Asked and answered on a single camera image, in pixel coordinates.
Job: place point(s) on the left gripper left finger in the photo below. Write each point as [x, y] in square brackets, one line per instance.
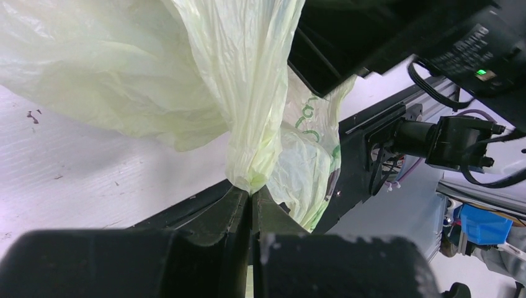
[206, 257]

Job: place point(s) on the green plastic bag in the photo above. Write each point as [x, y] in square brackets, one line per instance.
[185, 72]

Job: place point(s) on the blue plastic object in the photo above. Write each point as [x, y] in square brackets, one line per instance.
[483, 227]

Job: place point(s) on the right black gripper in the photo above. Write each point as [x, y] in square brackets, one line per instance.
[479, 45]

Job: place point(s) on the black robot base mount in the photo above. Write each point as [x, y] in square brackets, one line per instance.
[360, 134]

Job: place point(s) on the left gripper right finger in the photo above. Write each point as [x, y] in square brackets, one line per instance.
[290, 262]

